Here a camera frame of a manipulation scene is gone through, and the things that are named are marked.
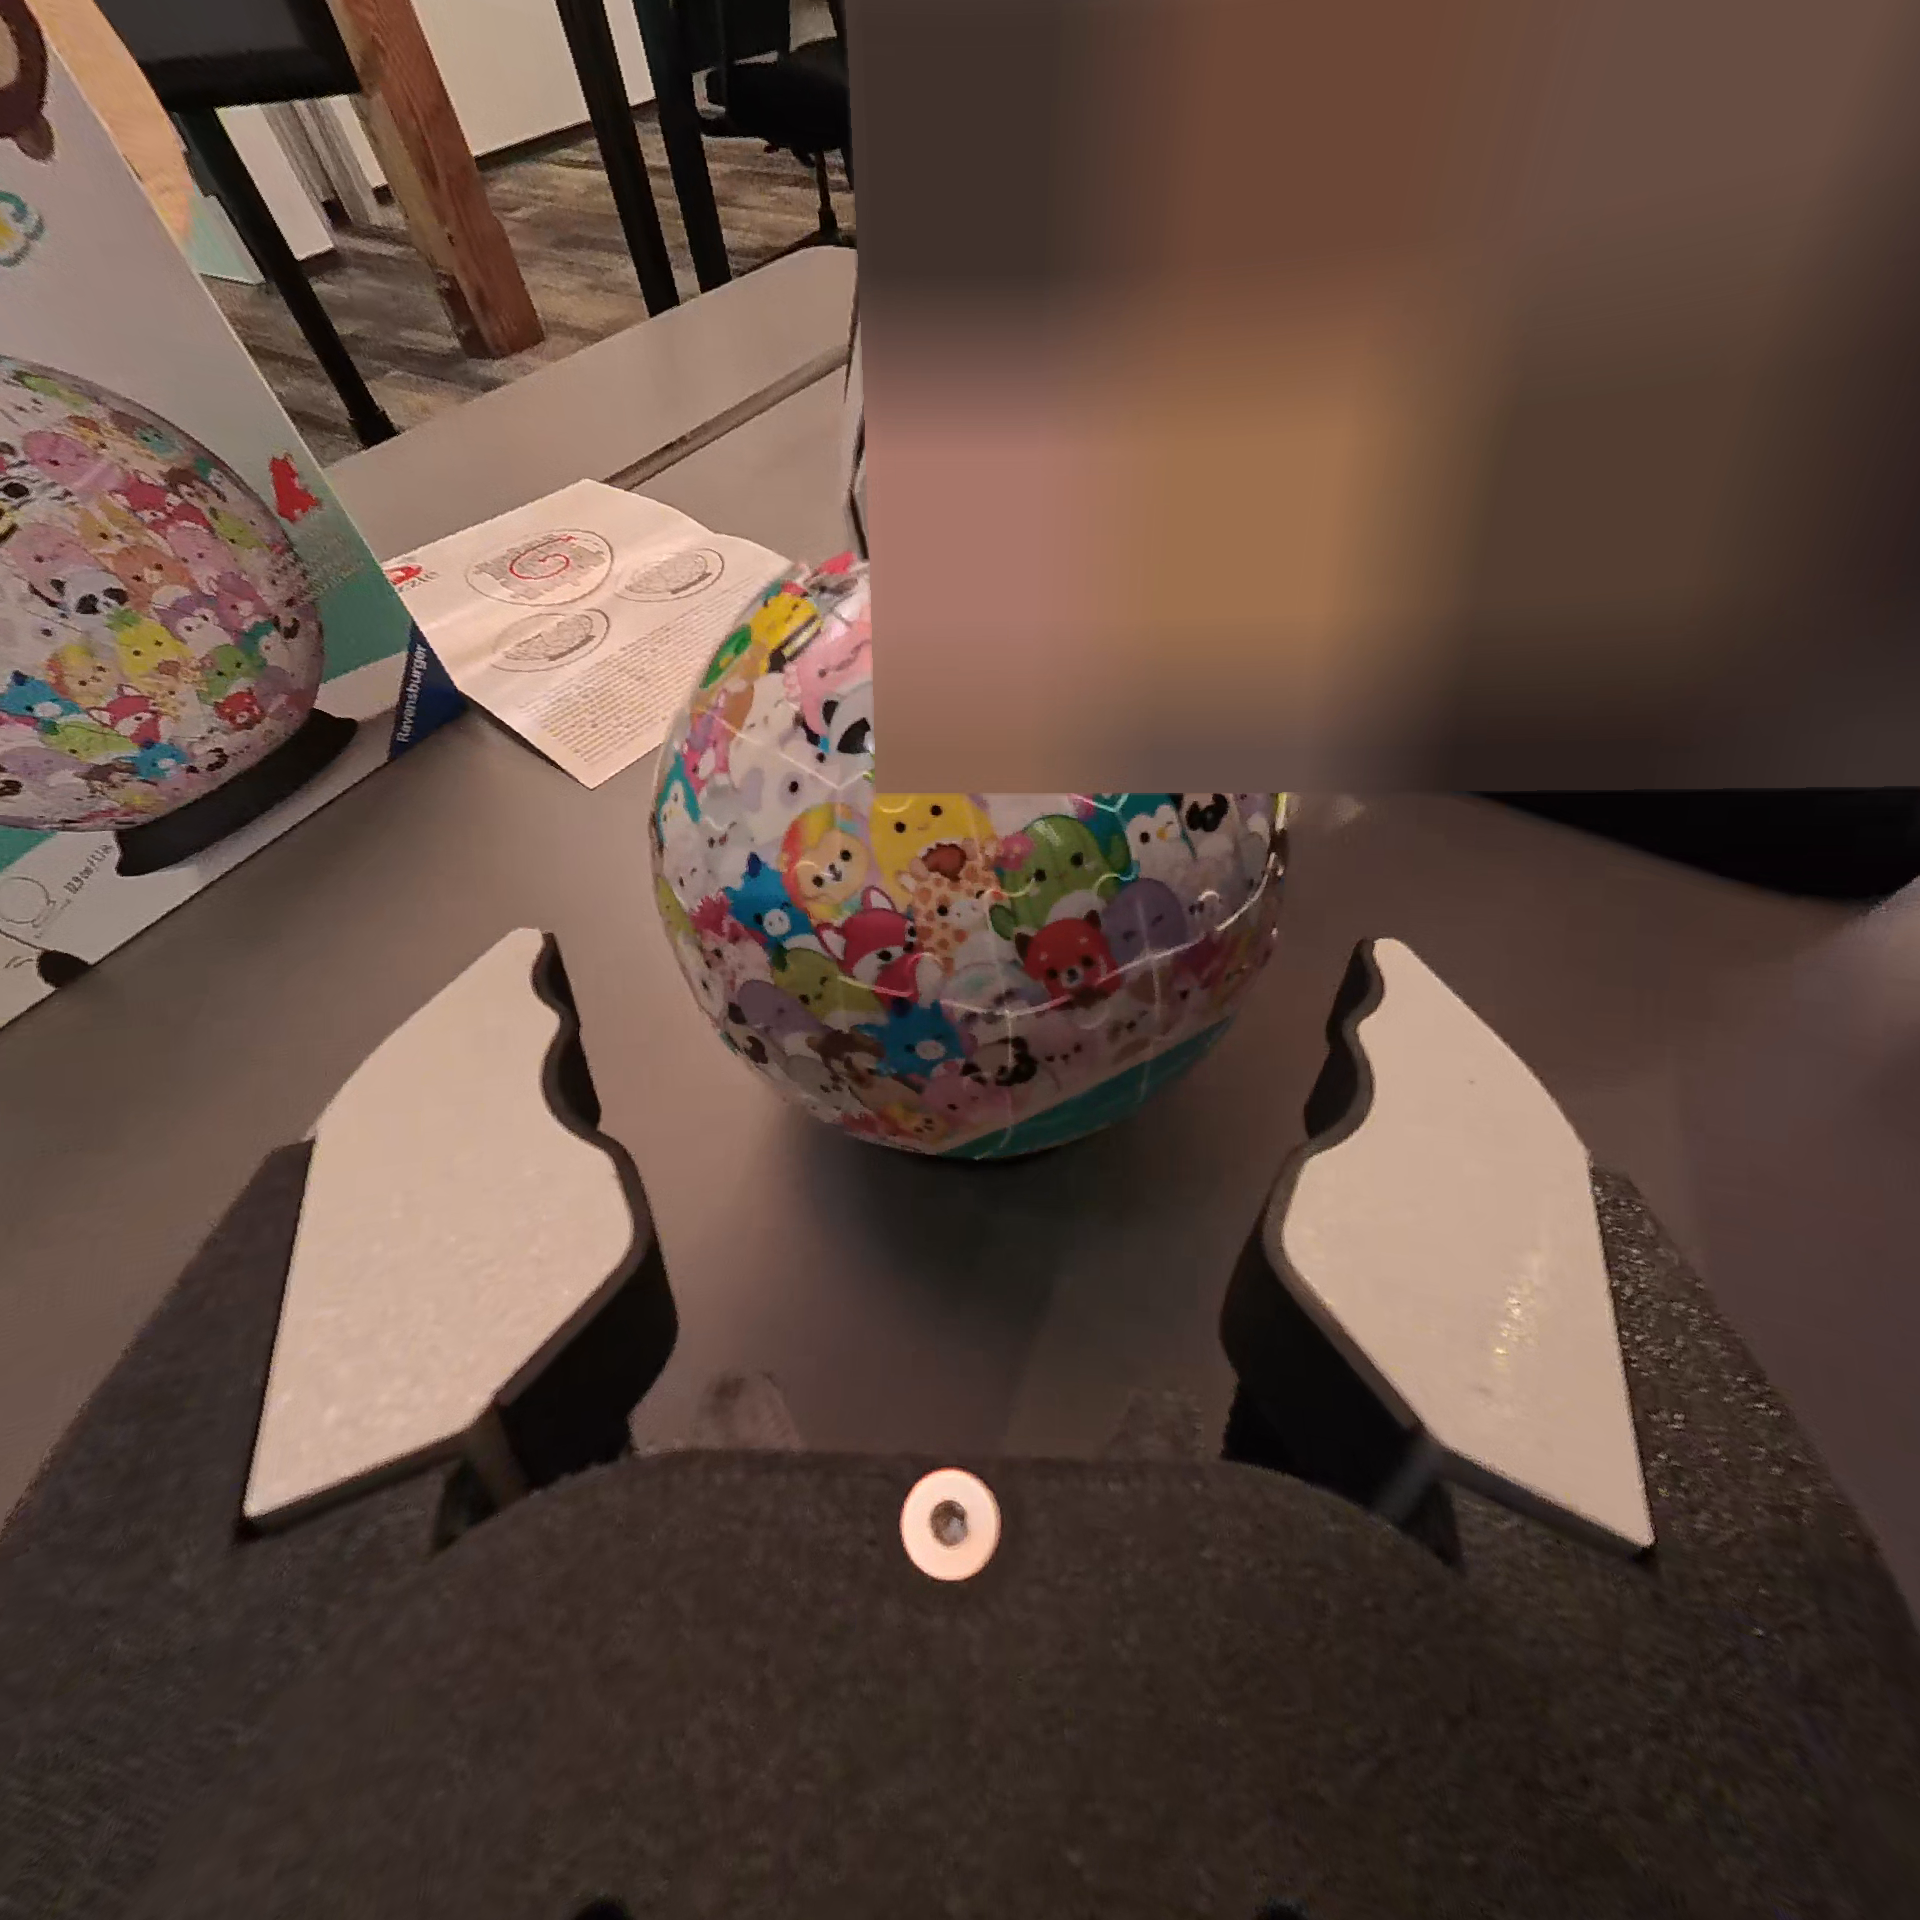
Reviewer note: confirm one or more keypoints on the puzzle box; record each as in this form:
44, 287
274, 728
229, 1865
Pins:
148, 452

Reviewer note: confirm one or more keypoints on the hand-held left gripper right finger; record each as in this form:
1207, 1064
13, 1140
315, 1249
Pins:
1469, 1276

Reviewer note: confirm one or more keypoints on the wooden post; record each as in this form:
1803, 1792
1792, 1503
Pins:
435, 182

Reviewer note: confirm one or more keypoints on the colourful puzzle ball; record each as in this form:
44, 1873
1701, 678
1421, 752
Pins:
931, 961

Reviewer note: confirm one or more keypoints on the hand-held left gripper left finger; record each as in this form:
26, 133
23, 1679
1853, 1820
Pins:
435, 1231

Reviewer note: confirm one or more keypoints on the folded instruction leaflet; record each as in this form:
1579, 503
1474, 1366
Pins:
600, 675

